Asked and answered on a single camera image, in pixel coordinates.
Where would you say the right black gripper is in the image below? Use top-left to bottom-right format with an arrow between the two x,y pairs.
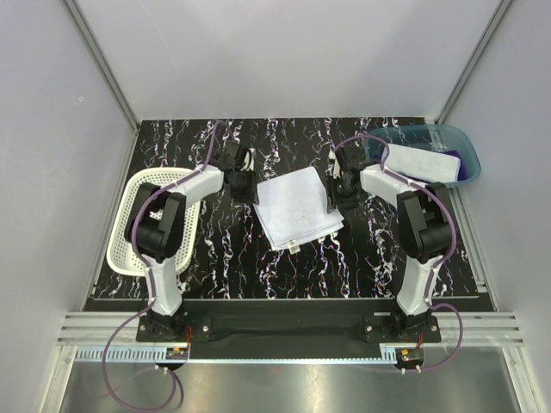
324,174 -> 359,213

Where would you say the light blue towel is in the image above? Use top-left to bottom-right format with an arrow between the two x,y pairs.
382,143 -> 461,183

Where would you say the pale lavender towel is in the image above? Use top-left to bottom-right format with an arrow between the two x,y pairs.
255,166 -> 344,253

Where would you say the purple towel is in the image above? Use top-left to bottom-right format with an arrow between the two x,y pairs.
369,148 -> 471,182

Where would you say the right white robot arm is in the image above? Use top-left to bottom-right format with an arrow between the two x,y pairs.
325,144 -> 457,342

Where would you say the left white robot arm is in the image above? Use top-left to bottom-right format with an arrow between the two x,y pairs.
124,142 -> 258,341

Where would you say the teal transparent plastic tray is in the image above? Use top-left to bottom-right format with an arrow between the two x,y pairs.
364,124 -> 481,188

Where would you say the white plastic basket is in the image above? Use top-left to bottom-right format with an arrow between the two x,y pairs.
106,167 -> 201,277

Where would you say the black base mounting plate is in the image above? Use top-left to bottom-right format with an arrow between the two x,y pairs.
136,299 -> 442,362

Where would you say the right connector box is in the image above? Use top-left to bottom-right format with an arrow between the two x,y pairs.
397,348 -> 424,365

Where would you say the connector box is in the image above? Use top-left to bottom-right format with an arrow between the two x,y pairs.
165,347 -> 189,361
397,348 -> 424,365

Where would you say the left connector box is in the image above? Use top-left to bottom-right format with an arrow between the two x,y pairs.
165,347 -> 189,361

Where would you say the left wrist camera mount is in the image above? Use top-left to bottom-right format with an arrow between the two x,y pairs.
241,148 -> 256,171

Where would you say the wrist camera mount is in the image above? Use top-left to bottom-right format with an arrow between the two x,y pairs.
241,148 -> 256,171
328,149 -> 341,179

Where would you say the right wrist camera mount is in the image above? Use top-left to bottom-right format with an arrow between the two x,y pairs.
328,149 -> 341,179

